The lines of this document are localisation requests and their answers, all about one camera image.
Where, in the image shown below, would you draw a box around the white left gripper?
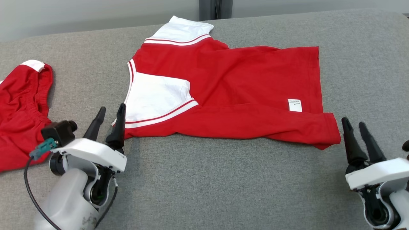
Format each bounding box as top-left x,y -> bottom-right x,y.
50,103 -> 127,174

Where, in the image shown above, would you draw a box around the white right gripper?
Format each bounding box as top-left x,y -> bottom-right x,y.
341,117 -> 409,191

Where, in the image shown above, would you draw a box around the red shorts with white stripe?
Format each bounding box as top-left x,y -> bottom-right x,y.
0,60 -> 53,172

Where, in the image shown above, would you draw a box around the red white t-shirt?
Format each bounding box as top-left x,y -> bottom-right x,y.
111,15 -> 341,150

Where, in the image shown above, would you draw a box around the thin black left gripper cable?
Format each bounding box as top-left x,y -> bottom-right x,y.
95,177 -> 119,228

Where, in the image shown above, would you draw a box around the dark metal truss post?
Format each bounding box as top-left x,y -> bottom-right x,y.
198,0 -> 233,21

